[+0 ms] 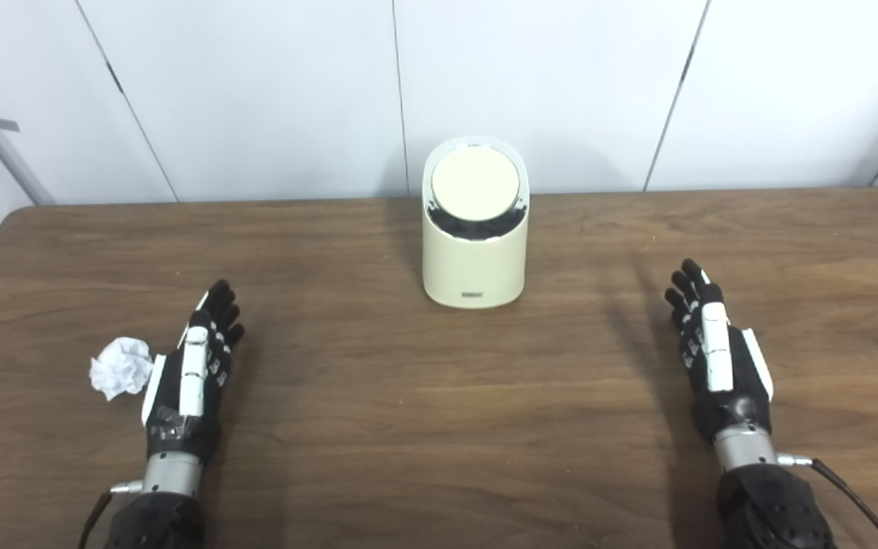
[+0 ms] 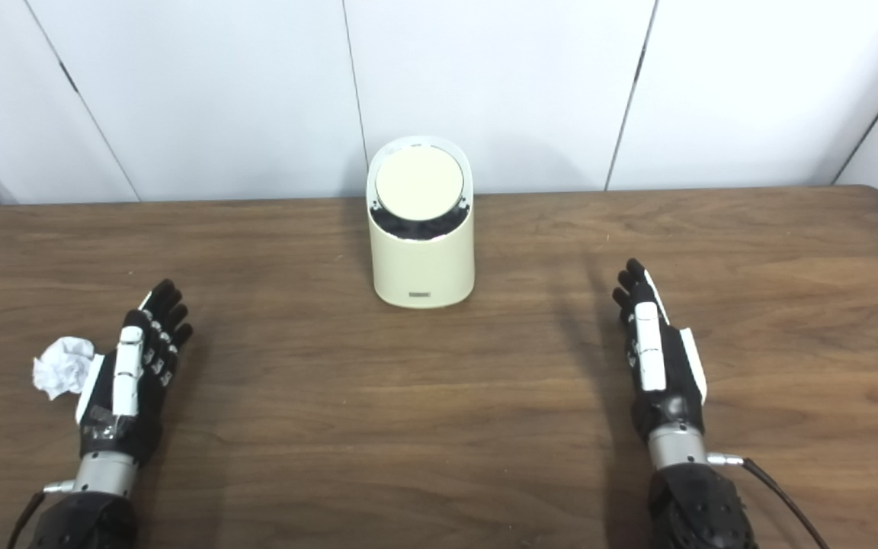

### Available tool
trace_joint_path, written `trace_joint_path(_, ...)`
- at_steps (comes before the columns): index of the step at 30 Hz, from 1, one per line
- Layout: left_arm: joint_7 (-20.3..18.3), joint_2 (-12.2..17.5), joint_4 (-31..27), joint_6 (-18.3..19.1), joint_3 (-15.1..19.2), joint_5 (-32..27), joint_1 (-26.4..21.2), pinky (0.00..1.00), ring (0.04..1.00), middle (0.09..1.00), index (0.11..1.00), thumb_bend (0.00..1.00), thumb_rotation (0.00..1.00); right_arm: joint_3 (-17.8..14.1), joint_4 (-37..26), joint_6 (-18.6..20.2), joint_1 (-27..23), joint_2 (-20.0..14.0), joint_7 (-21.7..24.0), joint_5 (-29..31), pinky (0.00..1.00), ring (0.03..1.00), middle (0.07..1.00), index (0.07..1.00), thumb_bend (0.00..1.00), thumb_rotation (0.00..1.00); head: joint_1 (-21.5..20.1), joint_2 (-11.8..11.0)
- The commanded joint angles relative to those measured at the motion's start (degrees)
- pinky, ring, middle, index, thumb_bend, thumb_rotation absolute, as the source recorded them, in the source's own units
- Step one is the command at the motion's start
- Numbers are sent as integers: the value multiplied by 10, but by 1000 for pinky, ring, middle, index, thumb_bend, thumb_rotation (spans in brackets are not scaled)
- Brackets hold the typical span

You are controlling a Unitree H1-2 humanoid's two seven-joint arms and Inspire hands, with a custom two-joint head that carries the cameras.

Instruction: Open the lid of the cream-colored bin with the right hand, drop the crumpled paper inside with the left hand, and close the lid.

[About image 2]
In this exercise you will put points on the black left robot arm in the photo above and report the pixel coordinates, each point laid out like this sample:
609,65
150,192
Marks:
92,518

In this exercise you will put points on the white paper ball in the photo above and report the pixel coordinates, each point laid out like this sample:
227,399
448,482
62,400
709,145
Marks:
62,366

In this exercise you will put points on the round cream bin lid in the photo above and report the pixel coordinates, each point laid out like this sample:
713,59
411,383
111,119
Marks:
419,183

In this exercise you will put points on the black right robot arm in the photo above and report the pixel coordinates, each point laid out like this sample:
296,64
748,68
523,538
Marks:
694,503

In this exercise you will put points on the cream-colored desktop trash bin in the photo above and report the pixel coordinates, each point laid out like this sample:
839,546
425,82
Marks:
420,271

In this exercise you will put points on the black bin liner bag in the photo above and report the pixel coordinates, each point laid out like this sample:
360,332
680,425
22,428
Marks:
408,227

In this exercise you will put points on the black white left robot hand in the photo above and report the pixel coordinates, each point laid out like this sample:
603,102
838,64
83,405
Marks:
128,385

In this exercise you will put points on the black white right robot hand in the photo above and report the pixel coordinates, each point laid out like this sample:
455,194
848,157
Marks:
651,358

